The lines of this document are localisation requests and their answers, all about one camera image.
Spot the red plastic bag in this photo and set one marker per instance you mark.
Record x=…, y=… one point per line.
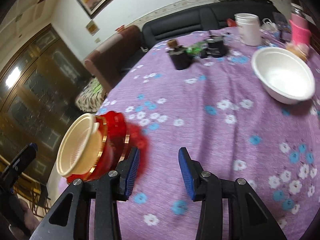
x=231, y=22

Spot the dark wooden cabinet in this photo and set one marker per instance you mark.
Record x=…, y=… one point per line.
x=39, y=86

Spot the brown fabric armchair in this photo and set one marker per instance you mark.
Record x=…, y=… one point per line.
x=115, y=57

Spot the yellow snack packet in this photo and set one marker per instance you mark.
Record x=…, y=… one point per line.
x=300, y=50

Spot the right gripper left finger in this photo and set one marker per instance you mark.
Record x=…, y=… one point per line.
x=69, y=217

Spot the small wooden cylinder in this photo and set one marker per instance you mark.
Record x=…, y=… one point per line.
x=172, y=43

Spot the beige plastic bowl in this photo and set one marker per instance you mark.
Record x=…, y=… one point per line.
x=79, y=149

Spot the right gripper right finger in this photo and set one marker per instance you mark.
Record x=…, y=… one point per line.
x=249, y=218

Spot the gold wall plaque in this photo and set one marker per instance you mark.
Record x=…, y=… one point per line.
x=92, y=27

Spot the black round device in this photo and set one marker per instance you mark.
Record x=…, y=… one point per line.
x=215, y=47

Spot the green item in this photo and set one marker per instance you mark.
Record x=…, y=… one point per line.
x=197, y=48

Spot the red glass plate gold rim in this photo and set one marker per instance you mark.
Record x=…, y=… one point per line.
x=113, y=128

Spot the patterned blanket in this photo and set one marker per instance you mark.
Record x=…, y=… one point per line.
x=91, y=97

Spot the pink bottle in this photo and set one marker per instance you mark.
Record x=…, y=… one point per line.
x=300, y=31

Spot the black leather sofa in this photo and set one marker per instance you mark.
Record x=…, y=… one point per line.
x=202, y=18

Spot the white foam bowl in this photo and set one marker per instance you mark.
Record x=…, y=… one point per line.
x=286, y=77

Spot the purple floral tablecloth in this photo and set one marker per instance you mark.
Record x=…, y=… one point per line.
x=218, y=110

